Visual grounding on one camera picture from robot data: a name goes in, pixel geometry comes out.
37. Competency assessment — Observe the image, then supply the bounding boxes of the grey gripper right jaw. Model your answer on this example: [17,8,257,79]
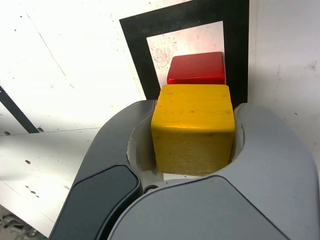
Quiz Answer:
[107,102,320,240]

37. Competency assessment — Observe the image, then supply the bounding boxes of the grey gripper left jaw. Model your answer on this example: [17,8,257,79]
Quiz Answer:
[49,98,166,240]

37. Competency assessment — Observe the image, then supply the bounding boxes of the yellow cube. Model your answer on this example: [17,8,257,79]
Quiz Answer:
[150,84,236,177]

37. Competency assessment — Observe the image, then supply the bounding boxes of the red cube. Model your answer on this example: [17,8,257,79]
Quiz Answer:
[166,51,227,86]

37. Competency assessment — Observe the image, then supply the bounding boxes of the black tape square outline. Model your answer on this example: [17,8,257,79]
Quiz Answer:
[119,0,250,103]

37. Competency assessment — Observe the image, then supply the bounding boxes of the black tape strip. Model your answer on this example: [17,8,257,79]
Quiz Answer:
[0,84,40,133]

